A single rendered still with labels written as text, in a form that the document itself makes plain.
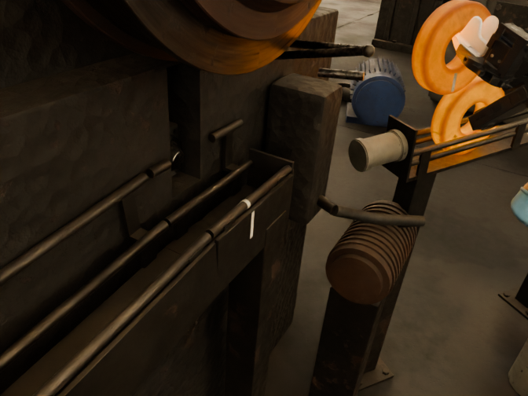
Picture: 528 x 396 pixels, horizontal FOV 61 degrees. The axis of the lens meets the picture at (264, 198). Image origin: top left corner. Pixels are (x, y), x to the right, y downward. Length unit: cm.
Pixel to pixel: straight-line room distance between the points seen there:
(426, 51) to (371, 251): 35
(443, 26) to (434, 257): 110
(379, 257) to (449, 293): 84
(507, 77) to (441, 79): 13
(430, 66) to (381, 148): 16
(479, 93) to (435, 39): 17
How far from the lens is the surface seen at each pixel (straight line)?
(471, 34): 83
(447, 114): 91
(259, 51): 48
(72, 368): 42
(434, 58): 83
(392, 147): 83
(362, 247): 82
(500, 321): 163
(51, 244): 46
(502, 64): 77
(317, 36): 88
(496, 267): 185
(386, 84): 256
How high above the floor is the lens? 102
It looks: 32 degrees down
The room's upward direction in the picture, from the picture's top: 5 degrees clockwise
